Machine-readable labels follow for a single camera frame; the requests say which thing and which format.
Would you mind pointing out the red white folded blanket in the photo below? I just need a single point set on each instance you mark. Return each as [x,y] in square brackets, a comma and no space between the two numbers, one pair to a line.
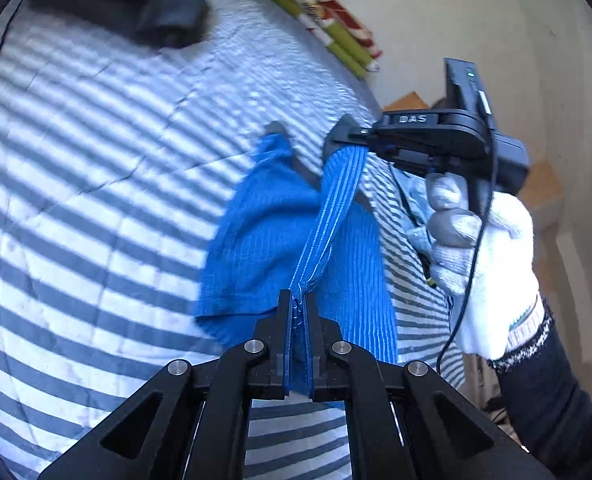
[343,15]

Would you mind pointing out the person's right forearm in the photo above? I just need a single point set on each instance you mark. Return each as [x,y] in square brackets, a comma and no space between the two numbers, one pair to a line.
[551,400]

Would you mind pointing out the dark grey garment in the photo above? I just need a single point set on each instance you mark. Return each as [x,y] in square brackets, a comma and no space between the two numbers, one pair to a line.
[125,0]

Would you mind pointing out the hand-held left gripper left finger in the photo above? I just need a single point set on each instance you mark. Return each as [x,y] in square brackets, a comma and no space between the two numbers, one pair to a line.
[287,322]

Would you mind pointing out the person's right hand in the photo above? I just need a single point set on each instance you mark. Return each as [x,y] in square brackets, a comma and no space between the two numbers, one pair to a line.
[501,270]

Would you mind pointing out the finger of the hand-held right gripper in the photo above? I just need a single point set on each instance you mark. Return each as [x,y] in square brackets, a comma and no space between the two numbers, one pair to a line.
[347,132]

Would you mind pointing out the blue knit sweater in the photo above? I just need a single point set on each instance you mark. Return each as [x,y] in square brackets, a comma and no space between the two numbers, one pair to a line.
[256,240]

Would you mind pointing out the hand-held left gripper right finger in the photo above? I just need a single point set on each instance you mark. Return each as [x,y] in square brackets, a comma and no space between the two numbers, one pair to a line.
[310,322]

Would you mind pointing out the blue white striped quilt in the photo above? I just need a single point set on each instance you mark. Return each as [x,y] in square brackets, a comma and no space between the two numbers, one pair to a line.
[100,210]

